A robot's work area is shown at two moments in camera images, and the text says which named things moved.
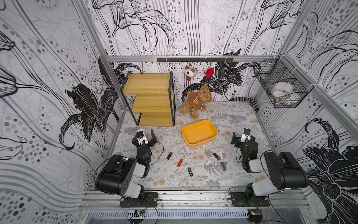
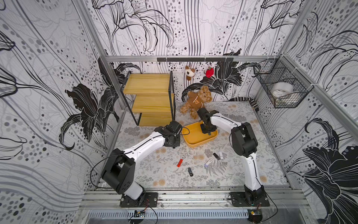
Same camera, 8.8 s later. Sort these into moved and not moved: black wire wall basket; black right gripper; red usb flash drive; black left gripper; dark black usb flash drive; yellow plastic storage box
Moved: black right gripper; black left gripper
Not moved: red usb flash drive; dark black usb flash drive; black wire wall basket; yellow plastic storage box
